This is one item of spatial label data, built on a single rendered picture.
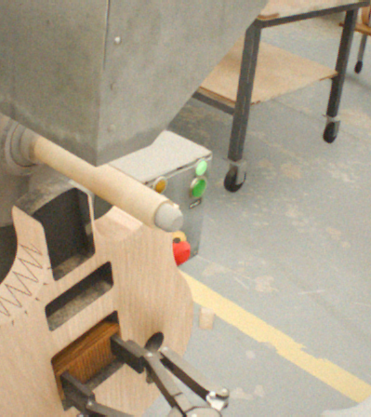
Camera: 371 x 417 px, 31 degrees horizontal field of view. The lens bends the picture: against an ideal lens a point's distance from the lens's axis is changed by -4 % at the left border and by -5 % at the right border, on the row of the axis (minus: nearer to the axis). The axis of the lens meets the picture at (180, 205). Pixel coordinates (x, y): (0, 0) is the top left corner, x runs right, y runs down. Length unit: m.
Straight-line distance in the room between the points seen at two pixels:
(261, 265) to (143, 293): 1.99
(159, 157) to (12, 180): 0.30
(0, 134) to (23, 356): 0.24
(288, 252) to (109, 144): 2.44
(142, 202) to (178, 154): 0.40
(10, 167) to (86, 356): 0.23
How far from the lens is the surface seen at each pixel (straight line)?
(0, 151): 0.76
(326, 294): 2.68
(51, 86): 0.46
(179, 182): 1.02
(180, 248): 1.06
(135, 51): 0.43
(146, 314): 0.80
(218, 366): 2.28
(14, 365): 0.68
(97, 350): 0.76
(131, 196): 0.66
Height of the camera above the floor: 1.60
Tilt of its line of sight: 32 degrees down
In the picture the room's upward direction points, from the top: 7 degrees clockwise
